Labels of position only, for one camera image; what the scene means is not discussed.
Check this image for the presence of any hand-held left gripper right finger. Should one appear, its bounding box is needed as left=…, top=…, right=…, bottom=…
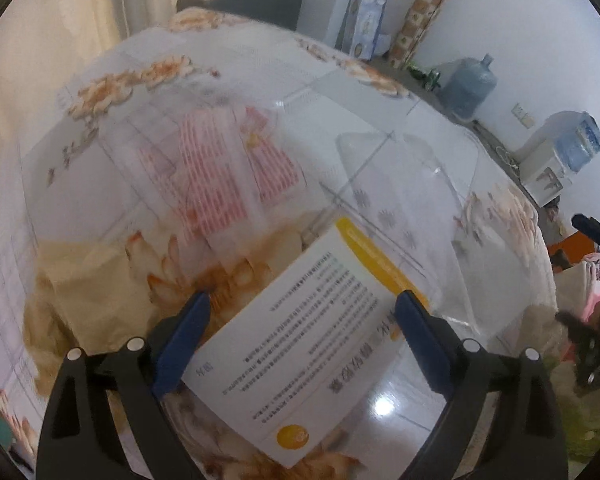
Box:
left=395, top=289, right=569, bottom=480

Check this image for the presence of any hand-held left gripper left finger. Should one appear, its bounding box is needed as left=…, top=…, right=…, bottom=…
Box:
left=35, top=290, right=213, bottom=480

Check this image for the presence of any white and yellow leaflet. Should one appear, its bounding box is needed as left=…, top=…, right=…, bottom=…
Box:
left=182, top=217, right=431, bottom=468

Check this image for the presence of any red printed plastic packaging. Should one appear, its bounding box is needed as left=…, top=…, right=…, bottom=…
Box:
left=142, top=106, right=302, bottom=241

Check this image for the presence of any pink printed fabric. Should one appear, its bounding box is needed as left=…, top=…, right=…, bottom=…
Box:
left=555, top=252, right=600, bottom=322

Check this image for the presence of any white fleece blanket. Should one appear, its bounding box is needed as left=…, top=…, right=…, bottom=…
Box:
left=522, top=302, right=581, bottom=366

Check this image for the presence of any white water dispenser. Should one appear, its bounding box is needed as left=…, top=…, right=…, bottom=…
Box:
left=520, top=140, right=573, bottom=208

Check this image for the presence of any blue water dispenser jug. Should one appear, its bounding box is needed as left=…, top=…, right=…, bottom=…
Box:
left=550, top=110, right=600, bottom=173

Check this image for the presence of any beige crumpled paper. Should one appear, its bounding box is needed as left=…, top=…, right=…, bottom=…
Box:
left=35, top=240, right=136, bottom=361

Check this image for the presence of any clear plastic packaging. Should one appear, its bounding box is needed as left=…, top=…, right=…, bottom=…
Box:
left=334, top=131, right=483, bottom=321

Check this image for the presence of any large clear water jug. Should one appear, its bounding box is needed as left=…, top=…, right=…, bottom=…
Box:
left=442, top=53, right=497, bottom=120

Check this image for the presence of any rolled checkered mat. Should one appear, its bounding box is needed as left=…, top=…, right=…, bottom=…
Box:
left=387, top=0, right=456, bottom=68

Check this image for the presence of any blue white box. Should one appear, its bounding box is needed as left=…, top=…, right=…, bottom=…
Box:
left=336, top=0, right=391, bottom=58

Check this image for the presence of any grey cabinet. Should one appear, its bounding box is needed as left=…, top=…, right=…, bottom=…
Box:
left=176, top=0, right=305, bottom=31

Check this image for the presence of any wall socket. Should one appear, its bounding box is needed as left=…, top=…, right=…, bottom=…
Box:
left=511, top=103, right=536, bottom=128

